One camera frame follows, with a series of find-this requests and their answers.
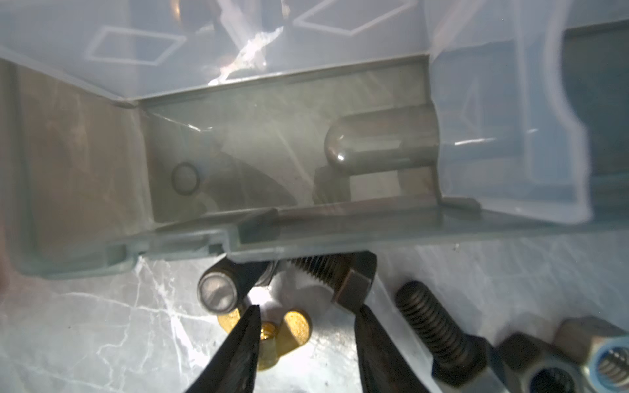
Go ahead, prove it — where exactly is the grey plastic organizer box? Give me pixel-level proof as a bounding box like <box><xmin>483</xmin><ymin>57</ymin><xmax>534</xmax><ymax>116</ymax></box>
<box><xmin>1</xmin><ymin>1</ymin><xmax>628</xmax><ymax>278</ymax></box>

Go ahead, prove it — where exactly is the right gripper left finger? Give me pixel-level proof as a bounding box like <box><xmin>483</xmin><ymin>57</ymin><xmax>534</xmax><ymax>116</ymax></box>
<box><xmin>187</xmin><ymin>306</ymin><xmax>261</xmax><ymax>392</ymax></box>

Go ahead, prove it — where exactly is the silver hex bolt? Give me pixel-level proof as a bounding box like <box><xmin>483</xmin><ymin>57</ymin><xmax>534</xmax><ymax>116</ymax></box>
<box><xmin>197</xmin><ymin>257</ymin><xmax>274</xmax><ymax>315</ymax></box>

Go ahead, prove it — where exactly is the black bolt near box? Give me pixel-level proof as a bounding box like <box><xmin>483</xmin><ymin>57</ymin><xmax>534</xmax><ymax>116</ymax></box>
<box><xmin>290</xmin><ymin>251</ymin><xmax>378</xmax><ymax>314</ymax></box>

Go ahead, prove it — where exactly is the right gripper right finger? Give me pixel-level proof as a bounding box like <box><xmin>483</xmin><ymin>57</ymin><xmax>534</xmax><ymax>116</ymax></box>
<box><xmin>355</xmin><ymin>305</ymin><xmax>429</xmax><ymax>393</ymax></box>

